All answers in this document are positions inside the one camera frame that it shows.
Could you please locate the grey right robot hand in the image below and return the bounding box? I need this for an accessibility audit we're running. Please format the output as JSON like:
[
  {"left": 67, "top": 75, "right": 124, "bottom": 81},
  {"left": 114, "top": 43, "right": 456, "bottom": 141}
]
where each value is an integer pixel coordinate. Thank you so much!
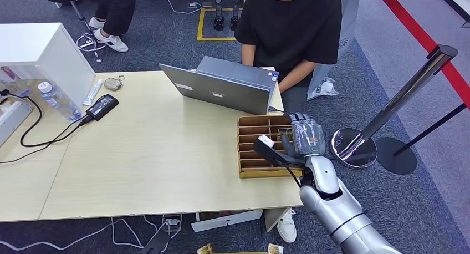
[{"left": 280, "top": 113, "right": 326, "bottom": 160}]

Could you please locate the cardboard slotted card organizer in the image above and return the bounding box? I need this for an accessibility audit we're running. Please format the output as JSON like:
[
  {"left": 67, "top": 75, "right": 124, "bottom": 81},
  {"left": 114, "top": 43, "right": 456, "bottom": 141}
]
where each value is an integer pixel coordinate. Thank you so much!
[{"left": 237, "top": 115, "right": 305, "bottom": 180}]

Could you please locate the person's white shoe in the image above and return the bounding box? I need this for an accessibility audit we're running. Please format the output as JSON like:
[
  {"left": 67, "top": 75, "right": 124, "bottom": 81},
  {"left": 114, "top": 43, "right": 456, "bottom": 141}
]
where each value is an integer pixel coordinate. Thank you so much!
[{"left": 277, "top": 208, "right": 298, "bottom": 244}]

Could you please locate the person at laptop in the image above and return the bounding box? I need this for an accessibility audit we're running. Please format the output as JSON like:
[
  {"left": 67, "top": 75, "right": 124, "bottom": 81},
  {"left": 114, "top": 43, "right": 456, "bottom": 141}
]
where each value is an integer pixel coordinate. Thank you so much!
[{"left": 234, "top": 0, "right": 343, "bottom": 115}]

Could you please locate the person on stool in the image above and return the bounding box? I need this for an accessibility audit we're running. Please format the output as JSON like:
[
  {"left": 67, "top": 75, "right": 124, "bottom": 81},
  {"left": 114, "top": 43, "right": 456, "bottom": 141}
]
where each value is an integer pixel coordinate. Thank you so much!
[{"left": 37, "top": 0, "right": 136, "bottom": 54}]

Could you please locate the crumpled clear plastic bag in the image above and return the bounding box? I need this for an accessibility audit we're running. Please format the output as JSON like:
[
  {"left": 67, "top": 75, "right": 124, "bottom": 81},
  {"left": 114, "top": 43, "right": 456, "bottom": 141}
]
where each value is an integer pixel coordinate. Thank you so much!
[{"left": 312, "top": 77, "right": 339, "bottom": 99}]

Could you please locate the wooden table leg panel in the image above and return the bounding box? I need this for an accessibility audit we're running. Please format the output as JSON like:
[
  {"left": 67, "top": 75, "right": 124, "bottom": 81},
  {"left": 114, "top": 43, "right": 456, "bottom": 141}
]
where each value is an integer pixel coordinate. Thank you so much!
[{"left": 264, "top": 207, "right": 291, "bottom": 232}]

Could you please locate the grey laptop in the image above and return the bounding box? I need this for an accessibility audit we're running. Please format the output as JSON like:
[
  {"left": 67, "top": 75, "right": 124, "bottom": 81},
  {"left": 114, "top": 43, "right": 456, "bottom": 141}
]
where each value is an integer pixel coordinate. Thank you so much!
[{"left": 159, "top": 55, "right": 280, "bottom": 116}]

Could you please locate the white flat box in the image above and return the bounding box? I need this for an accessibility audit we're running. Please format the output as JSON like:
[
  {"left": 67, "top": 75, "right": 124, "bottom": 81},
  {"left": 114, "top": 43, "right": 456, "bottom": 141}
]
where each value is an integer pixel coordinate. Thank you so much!
[{"left": 191, "top": 209, "right": 264, "bottom": 233}]

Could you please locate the pale grey partition panel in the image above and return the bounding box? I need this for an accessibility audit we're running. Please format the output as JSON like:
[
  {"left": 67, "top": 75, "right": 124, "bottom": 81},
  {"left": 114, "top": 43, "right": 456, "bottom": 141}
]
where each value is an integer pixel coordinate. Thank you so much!
[{"left": 306, "top": 0, "right": 362, "bottom": 100}]

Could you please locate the black stand leg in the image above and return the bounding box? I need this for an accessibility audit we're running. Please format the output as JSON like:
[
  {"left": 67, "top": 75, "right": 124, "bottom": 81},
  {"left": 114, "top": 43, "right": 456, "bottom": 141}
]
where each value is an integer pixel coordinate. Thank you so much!
[
  {"left": 214, "top": 0, "right": 226, "bottom": 31},
  {"left": 230, "top": 0, "right": 241, "bottom": 31}
]

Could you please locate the red floor tape line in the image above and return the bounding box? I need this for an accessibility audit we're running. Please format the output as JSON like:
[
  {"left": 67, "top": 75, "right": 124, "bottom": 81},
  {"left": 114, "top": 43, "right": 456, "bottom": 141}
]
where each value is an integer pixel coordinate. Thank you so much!
[{"left": 372, "top": 0, "right": 470, "bottom": 110}]

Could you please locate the white power strip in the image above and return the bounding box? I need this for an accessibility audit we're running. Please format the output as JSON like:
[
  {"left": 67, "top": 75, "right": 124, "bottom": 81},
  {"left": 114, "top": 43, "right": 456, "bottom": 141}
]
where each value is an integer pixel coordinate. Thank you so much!
[{"left": 161, "top": 214, "right": 182, "bottom": 234}]

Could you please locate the grey earbud case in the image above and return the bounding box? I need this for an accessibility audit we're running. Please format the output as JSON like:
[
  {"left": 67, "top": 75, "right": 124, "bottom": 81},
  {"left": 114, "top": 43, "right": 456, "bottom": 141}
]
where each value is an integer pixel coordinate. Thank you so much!
[{"left": 103, "top": 75, "right": 126, "bottom": 92}]

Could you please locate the black power adapter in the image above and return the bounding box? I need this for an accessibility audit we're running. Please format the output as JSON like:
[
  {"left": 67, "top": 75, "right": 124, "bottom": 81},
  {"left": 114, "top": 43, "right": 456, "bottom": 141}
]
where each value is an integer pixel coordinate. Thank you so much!
[{"left": 85, "top": 94, "right": 120, "bottom": 121}]

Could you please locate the white tube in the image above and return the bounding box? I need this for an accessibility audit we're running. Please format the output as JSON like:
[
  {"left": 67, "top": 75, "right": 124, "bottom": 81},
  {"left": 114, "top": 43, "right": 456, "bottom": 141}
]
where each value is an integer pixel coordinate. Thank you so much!
[{"left": 82, "top": 79, "right": 104, "bottom": 107}]

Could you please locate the clear plastic water bottle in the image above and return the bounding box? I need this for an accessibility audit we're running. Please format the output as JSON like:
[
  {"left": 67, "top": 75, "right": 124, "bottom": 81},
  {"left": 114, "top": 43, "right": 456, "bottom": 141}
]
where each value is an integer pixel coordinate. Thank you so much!
[{"left": 38, "top": 82, "right": 83, "bottom": 123}]

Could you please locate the white cabinet box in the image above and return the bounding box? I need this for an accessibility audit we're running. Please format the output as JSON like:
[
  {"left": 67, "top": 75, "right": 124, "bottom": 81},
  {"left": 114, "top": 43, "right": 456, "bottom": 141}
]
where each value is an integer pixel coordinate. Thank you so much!
[{"left": 0, "top": 22, "right": 96, "bottom": 110}]

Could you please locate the white plastic device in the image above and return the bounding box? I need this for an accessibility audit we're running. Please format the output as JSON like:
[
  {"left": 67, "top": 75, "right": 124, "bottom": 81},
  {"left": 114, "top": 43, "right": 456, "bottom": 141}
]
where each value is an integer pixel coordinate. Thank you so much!
[{"left": 0, "top": 99, "right": 34, "bottom": 147}]

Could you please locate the clear bottle pink label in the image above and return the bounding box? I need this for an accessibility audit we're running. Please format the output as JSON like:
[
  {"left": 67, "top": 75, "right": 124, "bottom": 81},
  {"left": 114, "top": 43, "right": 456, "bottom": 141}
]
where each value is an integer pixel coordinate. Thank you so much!
[{"left": 0, "top": 65, "right": 32, "bottom": 98}]

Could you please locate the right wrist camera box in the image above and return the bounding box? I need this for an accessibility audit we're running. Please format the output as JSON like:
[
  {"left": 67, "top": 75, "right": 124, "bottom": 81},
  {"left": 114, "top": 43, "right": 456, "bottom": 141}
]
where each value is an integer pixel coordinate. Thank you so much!
[{"left": 252, "top": 134, "right": 306, "bottom": 169}]

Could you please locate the black stanchion post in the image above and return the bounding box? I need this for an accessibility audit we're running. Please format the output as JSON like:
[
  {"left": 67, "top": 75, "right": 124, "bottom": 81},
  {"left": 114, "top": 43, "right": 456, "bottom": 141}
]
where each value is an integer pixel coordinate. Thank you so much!
[{"left": 375, "top": 103, "right": 470, "bottom": 176}]

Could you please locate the chrome stanchion post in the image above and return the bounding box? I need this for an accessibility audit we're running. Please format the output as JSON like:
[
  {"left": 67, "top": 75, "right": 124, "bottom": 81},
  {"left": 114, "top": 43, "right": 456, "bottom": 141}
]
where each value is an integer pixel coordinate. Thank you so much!
[{"left": 330, "top": 44, "right": 459, "bottom": 169}]

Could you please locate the white cable with plug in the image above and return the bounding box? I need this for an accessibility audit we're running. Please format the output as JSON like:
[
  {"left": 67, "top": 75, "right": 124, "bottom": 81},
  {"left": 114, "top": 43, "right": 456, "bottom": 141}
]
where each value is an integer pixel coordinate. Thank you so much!
[{"left": 157, "top": 0, "right": 203, "bottom": 15}]

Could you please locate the black floor bracket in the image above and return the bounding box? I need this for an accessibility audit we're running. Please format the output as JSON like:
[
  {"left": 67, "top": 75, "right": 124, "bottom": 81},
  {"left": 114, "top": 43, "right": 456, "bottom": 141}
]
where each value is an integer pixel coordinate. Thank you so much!
[{"left": 139, "top": 228, "right": 171, "bottom": 254}]

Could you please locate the black adapter cable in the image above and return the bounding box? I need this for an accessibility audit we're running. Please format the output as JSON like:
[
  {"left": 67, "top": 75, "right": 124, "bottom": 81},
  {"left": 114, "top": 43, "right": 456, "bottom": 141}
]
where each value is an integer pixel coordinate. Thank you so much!
[{"left": 0, "top": 89, "right": 93, "bottom": 164}]

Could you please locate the white floor cable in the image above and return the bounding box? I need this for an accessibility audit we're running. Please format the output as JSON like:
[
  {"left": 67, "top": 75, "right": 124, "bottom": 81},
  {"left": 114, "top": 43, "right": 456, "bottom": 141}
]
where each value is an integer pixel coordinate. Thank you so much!
[{"left": 0, "top": 215, "right": 173, "bottom": 252}]

